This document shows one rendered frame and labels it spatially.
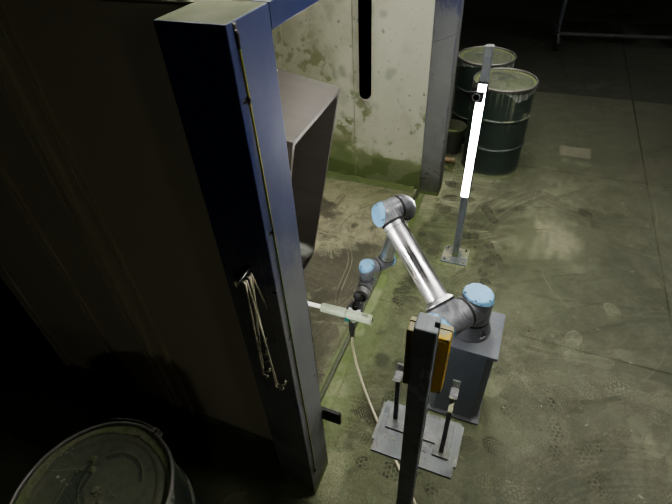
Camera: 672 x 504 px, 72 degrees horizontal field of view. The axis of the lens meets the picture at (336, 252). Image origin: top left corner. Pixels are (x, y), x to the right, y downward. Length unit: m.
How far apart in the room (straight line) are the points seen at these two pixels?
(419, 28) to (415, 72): 0.33
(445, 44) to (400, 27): 0.37
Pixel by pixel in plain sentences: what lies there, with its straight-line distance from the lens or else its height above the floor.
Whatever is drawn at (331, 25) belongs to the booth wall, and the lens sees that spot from 4.16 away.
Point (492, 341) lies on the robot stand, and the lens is 2.48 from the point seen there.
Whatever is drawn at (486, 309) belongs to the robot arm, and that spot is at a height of 0.86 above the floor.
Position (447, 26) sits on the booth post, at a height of 1.50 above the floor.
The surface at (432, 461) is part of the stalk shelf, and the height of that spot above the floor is 0.79.
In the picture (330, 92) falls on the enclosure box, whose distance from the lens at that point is 2.39.
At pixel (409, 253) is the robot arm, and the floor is 1.06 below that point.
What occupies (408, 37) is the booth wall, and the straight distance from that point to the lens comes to 3.98.
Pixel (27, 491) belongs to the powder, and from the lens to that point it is 2.15.
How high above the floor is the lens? 2.54
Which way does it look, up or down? 41 degrees down
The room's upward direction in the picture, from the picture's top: 4 degrees counter-clockwise
